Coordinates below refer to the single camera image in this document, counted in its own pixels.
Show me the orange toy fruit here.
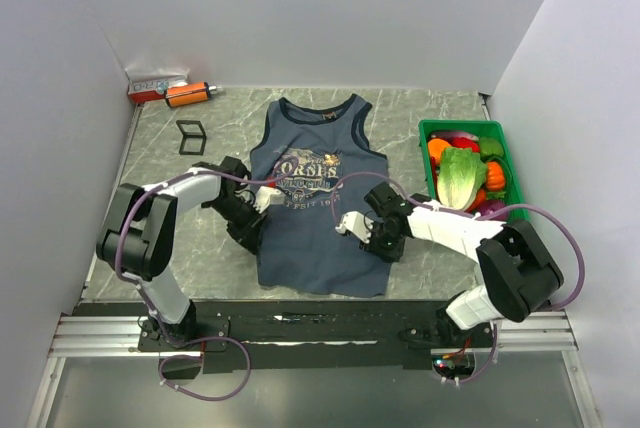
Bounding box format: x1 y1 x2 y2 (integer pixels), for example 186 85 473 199
427 138 452 166

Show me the purple toy eggplant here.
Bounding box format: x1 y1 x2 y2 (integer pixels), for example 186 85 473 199
474 199 509 221

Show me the red toy chili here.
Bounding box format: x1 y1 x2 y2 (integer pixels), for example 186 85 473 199
441 132 480 153

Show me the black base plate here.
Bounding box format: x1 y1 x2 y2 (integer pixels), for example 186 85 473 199
67 300 507 378

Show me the gold brooch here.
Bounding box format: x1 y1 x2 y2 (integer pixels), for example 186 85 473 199
324 154 341 166

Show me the green plastic bin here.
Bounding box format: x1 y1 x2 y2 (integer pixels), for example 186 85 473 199
418 119 524 205

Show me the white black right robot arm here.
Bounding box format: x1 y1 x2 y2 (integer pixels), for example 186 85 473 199
336 183 564 347

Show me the aluminium frame rail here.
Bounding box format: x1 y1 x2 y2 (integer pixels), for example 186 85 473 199
48 313 578 358

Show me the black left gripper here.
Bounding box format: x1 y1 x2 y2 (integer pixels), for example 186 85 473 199
207 195 269 254

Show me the orange toy pumpkin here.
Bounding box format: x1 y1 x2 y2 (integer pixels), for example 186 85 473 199
485 161 507 192

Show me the black rectangular frame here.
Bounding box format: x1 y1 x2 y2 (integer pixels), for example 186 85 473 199
176 120 207 156

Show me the toy lettuce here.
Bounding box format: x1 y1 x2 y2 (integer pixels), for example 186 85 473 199
436 147 488 211

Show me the blue sleeveless shirt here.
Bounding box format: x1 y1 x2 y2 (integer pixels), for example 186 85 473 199
250 94 391 298

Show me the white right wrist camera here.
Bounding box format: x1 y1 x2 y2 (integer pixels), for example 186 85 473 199
335 211 374 244

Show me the red white cardboard box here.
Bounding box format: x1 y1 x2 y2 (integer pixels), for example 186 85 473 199
127 75 189 105

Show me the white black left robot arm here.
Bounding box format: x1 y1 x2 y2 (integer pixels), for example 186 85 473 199
96 156 266 350

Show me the green toy pepper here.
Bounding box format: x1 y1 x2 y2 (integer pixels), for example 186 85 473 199
478 137 505 160

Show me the orange cylinder tool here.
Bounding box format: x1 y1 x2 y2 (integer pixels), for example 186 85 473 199
164 82 219 109

